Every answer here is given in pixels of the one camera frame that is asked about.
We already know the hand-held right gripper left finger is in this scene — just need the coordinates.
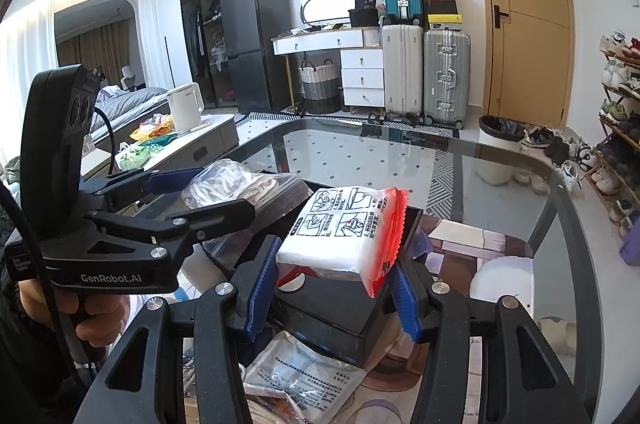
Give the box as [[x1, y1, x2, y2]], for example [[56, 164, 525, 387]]
[[72, 234, 283, 424]]

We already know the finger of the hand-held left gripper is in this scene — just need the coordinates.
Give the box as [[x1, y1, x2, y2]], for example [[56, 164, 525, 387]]
[[82, 198, 257, 250], [77, 168, 203, 210]]

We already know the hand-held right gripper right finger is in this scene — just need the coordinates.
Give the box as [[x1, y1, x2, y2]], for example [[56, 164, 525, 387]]
[[387, 251, 581, 424]]

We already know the clear plastic zip bag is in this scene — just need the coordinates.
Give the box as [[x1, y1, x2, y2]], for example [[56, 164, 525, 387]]
[[181, 158, 313, 217]]

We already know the black cardboard box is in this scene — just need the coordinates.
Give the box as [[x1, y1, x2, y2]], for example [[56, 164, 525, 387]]
[[205, 177, 431, 369]]

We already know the white tissue pack orange end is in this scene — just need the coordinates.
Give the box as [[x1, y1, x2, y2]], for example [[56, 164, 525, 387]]
[[275, 185, 411, 300]]

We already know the white printed packet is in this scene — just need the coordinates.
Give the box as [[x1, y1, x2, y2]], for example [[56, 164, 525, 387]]
[[242, 329, 368, 424]]

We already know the person's left hand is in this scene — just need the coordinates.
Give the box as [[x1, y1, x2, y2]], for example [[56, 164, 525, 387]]
[[17, 279, 128, 360]]

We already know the green snack bag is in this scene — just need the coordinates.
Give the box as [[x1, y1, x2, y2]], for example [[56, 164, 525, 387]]
[[116, 139, 161, 170]]

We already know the yellow snack bag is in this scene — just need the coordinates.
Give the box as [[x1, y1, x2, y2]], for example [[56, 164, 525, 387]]
[[130, 124, 176, 142]]

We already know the white low cabinet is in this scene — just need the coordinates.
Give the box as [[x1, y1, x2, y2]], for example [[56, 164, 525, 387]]
[[80, 111, 238, 215]]

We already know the white electric kettle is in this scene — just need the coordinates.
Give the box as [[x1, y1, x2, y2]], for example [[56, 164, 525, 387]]
[[166, 83, 206, 134]]

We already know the bed with grey duvet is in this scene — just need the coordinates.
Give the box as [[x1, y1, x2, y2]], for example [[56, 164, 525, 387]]
[[90, 87, 168, 140]]

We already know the printed cartoon table mat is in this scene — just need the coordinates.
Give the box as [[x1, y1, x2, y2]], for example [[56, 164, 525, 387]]
[[175, 217, 538, 424]]

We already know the brown curtain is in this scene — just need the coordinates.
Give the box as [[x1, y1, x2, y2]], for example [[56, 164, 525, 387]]
[[56, 23, 136, 70]]

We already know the patterned rug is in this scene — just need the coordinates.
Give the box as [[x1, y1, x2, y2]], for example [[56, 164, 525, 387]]
[[235, 110, 463, 225]]

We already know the woven laundry basket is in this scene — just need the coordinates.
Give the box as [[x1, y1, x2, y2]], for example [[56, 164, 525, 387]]
[[299, 58, 342, 115]]

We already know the white trash bin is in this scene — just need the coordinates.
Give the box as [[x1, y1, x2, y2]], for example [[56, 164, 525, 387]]
[[477, 115, 526, 185]]

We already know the black refrigerator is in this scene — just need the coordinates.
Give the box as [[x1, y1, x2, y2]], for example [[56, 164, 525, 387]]
[[218, 0, 293, 114]]

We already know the white dressing table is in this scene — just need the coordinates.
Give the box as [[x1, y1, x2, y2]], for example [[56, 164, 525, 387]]
[[271, 28, 386, 110]]

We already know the pile of loose shoes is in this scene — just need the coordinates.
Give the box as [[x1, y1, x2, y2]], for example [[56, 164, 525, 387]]
[[512, 127, 596, 195]]

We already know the purple bag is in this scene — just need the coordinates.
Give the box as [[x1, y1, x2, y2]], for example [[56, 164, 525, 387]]
[[618, 211, 640, 267]]

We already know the silver suitcase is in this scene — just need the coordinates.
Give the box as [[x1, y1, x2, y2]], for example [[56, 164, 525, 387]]
[[422, 29, 472, 129]]

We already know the oval mirror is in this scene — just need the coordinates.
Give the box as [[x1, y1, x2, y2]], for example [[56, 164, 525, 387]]
[[300, 0, 357, 28]]

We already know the white suitcase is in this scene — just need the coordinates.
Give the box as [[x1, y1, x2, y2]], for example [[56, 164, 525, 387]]
[[381, 23, 425, 117]]

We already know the black storage box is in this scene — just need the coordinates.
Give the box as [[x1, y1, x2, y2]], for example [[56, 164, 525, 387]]
[[348, 8, 383, 29]]

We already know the wooden shoe rack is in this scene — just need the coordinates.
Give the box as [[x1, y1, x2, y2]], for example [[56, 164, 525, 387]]
[[592, 32, 640, 255]]

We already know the yellow black shoe box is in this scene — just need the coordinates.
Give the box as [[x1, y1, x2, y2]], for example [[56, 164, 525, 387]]
[[427, 13, 463, 30]]

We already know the wooden door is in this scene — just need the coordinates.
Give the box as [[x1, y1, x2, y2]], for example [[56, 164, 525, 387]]
[[470, 0, 573, 132]]

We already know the group of racked sneakers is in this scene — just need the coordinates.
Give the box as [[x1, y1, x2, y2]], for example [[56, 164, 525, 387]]
[[592, 30, 640, 237]]

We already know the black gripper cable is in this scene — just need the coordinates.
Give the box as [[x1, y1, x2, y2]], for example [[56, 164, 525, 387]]
[[0, 104, 118, 385]]

